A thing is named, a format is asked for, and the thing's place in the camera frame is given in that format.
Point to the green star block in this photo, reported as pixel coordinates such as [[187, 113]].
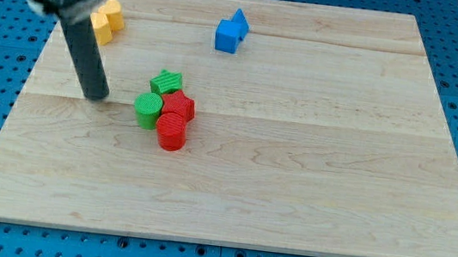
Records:
[[166, 82]]

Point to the yellow block rear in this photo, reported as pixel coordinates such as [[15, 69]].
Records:
[[112, 9]]

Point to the yellow block front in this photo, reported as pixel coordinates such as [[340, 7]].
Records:
[[102, 28]]

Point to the red cylinder block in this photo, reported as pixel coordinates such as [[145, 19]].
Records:
[[171, 131]]

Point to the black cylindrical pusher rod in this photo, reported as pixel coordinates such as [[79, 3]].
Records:
[[86, 58]]

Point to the blue triangle block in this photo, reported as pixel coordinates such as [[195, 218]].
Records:
[[240, 20]]

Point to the wooden board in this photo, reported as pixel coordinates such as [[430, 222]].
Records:
[[323, 135]]

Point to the blue cube block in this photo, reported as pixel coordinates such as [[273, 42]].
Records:
[[227, 36]]

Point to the green cylinder block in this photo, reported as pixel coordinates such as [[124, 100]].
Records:
[[148, 108]]

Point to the red star block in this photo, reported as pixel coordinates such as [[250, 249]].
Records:
[[178, 102]]

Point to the yellow block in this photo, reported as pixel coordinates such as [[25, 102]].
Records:
[[102, 28], [112, 9]]

